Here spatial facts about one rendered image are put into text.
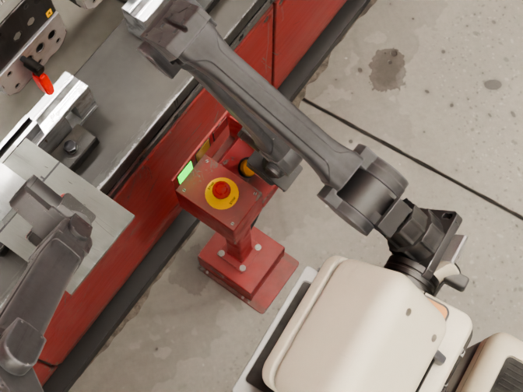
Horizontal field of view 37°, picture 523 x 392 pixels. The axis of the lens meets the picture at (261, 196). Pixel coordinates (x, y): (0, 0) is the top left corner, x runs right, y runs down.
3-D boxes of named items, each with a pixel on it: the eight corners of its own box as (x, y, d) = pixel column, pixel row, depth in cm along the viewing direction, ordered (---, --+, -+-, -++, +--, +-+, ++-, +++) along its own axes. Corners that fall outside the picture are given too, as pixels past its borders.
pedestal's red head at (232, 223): (235, 246, 175) (232, 222, 158) (179, 206, 178) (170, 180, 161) (286, 177, 180) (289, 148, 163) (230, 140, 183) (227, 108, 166)
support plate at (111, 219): (71, 295, 138) (71, 294, 137) (-38, 213, 143) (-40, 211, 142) (135, 216, 142) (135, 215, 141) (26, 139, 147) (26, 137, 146)
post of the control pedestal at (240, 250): (241, 263, 229) (235, 208, 178) (226, 253, 230) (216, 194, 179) (252, 248, 230) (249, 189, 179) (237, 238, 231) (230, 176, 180)
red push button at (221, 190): (223, 206, 166) (222, 201, 162) (208, 196, 166) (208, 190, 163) (235, 192, 167) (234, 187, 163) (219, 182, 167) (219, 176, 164)
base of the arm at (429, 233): (428, 282, 116) (464, 217, 119) (395, 253, 113) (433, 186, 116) (391, 275, 124) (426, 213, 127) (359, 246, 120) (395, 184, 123)
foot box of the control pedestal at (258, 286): (262, 315, 236) (262, 308, 225) (197, 268, 241) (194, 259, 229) (300, 263, 241) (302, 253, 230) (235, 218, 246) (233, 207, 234)
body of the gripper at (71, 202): (25, 238, 129) (30, 239, 122) (65, 191, 131) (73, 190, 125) (56, 263, 131) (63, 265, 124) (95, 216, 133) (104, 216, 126)
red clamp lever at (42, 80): (51, 99, 132) (35, 72, 123) (33, 86, 133) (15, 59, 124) (58, 91, 133) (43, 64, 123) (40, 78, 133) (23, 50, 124)
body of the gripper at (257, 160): (263, 139, 162) (271, 130, 155) (301, 169, 162) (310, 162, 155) (244, 162, 160) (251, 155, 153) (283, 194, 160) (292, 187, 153)
